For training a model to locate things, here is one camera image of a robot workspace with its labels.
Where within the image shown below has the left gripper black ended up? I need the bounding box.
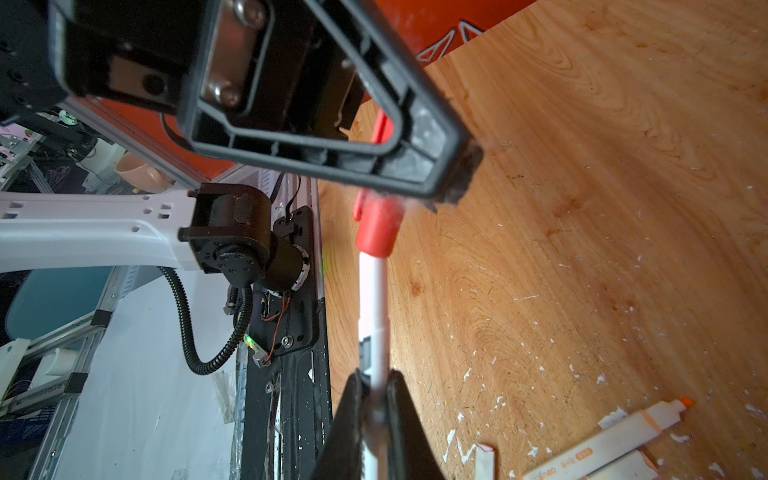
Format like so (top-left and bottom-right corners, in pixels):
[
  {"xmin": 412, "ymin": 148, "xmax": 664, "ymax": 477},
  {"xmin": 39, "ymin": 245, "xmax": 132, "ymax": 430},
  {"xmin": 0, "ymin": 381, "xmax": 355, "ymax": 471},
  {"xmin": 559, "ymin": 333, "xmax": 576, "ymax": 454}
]
[{"xmin": 0, "ymin": 0, "xmax": 367, "ymax": 145}]

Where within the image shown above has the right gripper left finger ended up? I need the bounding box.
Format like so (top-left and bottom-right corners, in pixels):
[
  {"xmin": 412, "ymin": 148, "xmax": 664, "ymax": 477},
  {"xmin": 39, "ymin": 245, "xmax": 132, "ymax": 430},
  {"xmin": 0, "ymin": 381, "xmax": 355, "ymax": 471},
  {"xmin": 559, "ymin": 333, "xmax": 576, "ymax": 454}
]
[{"xmin": 310, "ymin": 369, "xmax": 368, "ymax": 480}]

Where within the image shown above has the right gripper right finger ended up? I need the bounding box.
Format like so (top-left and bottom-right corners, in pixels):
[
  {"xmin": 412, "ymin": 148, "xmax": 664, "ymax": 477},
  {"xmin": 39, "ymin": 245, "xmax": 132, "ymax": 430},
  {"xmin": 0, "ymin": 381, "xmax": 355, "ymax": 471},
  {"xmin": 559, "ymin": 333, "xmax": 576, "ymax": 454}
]
[{"xmin": 385, "ymin": 370, "xmax": 445, "ymax": 480}]

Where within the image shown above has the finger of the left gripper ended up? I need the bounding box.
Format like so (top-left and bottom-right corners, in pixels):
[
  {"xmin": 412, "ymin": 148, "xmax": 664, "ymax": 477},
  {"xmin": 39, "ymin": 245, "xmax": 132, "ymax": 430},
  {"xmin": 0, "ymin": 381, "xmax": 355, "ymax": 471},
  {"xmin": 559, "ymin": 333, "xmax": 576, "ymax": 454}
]
[{"xmin": 177, "ymin": 1, "xmax": 483, "ymax": 204}]

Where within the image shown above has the white pen purple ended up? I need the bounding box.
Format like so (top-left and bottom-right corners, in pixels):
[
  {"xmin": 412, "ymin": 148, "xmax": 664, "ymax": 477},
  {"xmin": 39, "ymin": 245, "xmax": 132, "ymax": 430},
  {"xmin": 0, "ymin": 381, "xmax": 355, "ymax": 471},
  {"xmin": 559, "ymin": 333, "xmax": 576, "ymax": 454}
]
[{"xmin": 358, "ymin": 252, "xmax": 390, "ymax": 479}]

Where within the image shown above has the red pen cap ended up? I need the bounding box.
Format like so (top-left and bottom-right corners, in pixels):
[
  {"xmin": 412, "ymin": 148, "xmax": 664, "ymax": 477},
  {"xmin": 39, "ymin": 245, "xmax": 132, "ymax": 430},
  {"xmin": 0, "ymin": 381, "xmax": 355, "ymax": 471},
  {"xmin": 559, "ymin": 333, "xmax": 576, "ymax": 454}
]
[{"xmin": 353, "ymin": 188, "xmax": 405, "ymax": 259}]

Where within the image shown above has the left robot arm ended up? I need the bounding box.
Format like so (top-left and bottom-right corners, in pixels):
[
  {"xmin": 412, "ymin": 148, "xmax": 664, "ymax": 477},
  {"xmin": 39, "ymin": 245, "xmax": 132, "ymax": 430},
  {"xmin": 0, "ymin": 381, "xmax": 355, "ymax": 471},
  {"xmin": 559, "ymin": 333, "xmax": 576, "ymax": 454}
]
[{"xmin": 1, "ymin": 1, "xmax": 482, "ymax": 292}]

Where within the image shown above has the white pen orange tip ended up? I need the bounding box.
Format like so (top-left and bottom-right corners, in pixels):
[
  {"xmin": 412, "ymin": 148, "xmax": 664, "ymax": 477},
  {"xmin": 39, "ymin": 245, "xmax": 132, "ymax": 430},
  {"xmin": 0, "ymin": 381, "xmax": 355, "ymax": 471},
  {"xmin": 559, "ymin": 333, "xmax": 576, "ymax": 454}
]
[{"xmin": 522, "ymin": 397, "xmax": 695, "ymax": 479}]

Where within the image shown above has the small white cap piece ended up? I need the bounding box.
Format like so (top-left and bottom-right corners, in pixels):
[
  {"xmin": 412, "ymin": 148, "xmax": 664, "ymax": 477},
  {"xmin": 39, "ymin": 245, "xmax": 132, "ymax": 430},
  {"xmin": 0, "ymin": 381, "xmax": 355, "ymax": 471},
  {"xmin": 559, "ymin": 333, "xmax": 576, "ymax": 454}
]
[{"xmin": 474, "ymin": 444, "xmax": 496, "ymax": 480}]

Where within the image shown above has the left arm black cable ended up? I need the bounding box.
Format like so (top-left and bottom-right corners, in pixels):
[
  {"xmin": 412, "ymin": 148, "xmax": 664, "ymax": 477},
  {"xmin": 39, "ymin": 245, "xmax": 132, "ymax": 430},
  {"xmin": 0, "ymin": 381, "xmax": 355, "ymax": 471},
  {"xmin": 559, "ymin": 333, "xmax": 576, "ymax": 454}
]
[{"xmin": 158, "ymin": 266, "xmax": 254, "ymax": 377}]

